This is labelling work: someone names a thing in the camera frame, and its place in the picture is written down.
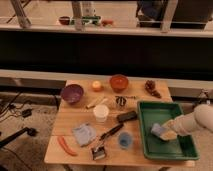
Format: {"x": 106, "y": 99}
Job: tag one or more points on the metal binder clip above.
{"x": 98, "y": 152}

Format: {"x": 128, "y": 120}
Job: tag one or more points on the dark red background bowl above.
{"x": 64, "y": 20}

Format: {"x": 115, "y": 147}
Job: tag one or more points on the small blue cup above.
{"x": 125, "y": 140}

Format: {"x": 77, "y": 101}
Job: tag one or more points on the green plastic tray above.
{"x": 182, "y": 148}

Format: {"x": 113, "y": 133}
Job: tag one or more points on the white plastic cup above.
{"x": 101, "y": 113}

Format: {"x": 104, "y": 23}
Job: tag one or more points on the green background object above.
{"x": 85, "y": 20}

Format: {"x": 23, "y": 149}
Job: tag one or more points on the blue yellow sponge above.
{"x": 157, "y": 130}

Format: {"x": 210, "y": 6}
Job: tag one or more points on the small orange fruit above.
{"x": 97, "y": 86}

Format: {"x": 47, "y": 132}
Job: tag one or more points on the brown pine cone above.
{"x": 150, "y": 87}

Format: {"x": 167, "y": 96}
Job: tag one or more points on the blue folded cloth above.
{"x": 84, "y": 134}

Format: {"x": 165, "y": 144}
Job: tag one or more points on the wooden stick utensil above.
{"x": 96, "y": 102}

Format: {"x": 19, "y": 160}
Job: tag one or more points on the orange carrot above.
{"x": 65, "y": 147}

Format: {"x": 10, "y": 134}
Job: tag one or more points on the orange bowl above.
{"x": 119, "y": 83}

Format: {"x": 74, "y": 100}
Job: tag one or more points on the purple bowl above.
{"x": 72, "y": 93}

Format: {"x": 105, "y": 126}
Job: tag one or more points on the orange background object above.
{"x": 107, "y": 23}

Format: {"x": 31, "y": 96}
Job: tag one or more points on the white gloved right hand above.
{"x": 169, "y": 134}

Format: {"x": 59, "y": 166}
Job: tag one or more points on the black rectangular case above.
{"x": 132, "y": 115}

